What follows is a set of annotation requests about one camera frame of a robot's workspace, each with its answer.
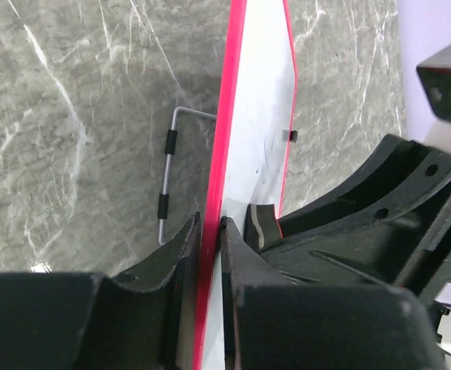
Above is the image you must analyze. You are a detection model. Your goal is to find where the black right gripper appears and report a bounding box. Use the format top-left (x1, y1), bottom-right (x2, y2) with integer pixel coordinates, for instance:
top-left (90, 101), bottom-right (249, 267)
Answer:
top-left (261, 135), bottom-right (451, 305)

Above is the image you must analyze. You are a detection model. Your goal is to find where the metal wire whiteboard stand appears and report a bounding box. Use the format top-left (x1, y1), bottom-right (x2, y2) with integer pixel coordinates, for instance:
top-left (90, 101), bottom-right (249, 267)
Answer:
top-left (157, 106), bottom-right (217, 246)

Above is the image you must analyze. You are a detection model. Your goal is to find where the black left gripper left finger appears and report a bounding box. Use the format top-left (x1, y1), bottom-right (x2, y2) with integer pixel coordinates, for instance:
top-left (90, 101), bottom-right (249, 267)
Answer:
top-left (112, 212), bottom-right (201, 369)

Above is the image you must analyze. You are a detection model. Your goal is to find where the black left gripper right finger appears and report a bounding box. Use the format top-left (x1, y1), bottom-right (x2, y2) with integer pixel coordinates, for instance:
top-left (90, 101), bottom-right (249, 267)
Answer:
top-left (220, 217), bottom-right (292, 369)

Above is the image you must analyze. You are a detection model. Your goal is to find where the pink-framed whiteboard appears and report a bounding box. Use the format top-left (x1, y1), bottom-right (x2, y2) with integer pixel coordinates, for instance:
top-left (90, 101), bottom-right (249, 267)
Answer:
top-left (193, 1), bottom-right (297, 369)

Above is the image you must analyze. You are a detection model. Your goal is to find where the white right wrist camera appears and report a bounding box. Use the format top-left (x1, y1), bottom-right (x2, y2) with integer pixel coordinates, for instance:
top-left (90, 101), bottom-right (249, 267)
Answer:
top-left (416, 45), bottom-right (451, 152)

